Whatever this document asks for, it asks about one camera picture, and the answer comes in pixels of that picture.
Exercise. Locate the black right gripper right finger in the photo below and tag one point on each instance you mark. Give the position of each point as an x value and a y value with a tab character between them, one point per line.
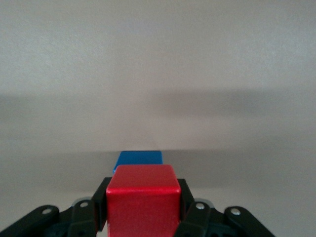
205	214

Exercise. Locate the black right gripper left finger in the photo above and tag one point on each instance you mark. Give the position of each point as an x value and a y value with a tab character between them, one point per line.
81	214

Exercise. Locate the red wooden block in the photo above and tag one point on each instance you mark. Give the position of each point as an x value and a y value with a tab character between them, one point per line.
143	205

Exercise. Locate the blue wooden block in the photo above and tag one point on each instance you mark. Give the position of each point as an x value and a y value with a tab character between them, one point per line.
140	158

